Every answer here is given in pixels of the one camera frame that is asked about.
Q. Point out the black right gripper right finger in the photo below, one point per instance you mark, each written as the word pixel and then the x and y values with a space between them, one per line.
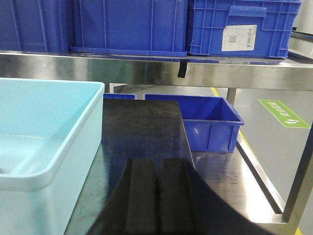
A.
pixel 188 206

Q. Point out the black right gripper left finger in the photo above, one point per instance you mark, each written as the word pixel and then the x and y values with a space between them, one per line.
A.
pixel 131 208

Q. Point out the stainless steel shelf cart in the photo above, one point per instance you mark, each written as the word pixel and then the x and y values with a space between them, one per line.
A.
pixel 293 73

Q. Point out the black rubber mat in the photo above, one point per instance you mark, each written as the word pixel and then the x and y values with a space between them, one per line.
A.
pixel 131 129

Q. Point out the small blue open bin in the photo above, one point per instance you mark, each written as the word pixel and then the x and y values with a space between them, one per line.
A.
pixel 211 122

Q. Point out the light cyan plastic tub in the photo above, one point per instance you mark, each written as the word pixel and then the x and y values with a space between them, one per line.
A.
pixel 50 132

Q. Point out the small blue bin behind mat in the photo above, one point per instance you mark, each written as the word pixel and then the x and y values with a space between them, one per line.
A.
pixel 119 96

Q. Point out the green floor sign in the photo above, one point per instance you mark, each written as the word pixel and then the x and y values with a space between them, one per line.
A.
pixel 284 114

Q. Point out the black tape strip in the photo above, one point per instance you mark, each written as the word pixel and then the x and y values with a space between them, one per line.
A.
pixel 182 69

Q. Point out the blue smooth crate middle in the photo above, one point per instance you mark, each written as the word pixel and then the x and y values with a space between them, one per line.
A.
pixel 130 27

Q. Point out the blue ribbed crate with label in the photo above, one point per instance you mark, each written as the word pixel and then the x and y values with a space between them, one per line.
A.
pixel 240 28

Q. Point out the blue crate far left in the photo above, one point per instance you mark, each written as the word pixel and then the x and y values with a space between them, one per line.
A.
pixel 36 25

